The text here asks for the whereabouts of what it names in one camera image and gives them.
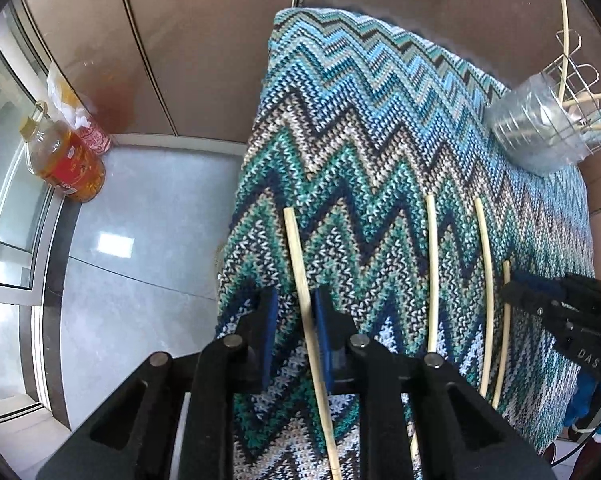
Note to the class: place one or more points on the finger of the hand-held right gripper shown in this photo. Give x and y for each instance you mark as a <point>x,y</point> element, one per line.
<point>535,300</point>
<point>537,280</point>

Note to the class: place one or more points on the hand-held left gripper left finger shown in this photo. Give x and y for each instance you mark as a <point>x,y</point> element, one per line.
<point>268,340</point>

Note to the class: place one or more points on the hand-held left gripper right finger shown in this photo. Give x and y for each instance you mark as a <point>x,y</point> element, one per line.
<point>328,345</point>

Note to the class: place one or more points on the bamboo chopstick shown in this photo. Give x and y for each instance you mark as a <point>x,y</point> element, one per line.
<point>565,35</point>
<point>433,270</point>
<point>505,345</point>
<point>490,300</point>
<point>298,260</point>

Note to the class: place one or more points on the person's right hand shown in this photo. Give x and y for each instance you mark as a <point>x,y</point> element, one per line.
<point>587,402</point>

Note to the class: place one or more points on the zigzag knitted cloth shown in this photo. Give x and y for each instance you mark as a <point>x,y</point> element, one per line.
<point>360,135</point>

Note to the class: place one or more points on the large cooking oil bottle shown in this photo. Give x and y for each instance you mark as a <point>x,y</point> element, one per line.
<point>65,165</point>

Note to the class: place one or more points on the brown lower cabinets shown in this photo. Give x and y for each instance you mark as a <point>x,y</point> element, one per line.
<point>190,60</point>

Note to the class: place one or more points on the sliding glass door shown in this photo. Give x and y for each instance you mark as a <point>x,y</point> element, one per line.
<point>10,185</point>

